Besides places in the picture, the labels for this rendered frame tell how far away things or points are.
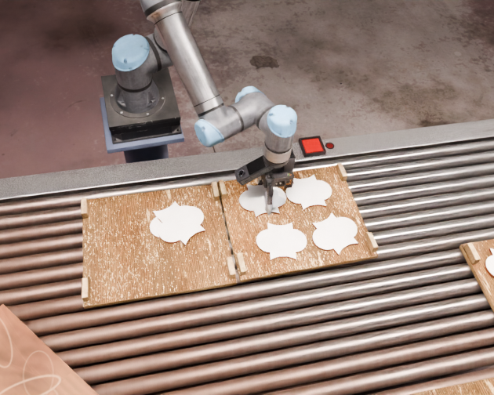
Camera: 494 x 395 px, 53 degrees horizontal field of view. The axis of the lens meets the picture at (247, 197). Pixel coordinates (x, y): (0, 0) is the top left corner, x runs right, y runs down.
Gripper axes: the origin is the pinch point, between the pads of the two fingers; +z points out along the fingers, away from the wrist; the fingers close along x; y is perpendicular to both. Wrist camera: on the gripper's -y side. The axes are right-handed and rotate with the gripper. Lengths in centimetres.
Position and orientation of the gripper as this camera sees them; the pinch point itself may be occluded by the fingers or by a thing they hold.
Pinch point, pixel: (263, 198)
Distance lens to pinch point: 153.9
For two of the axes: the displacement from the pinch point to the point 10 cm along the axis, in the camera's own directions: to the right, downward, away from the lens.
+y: 9.8, -1.3, 1.8
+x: -2.1, -7.9, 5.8
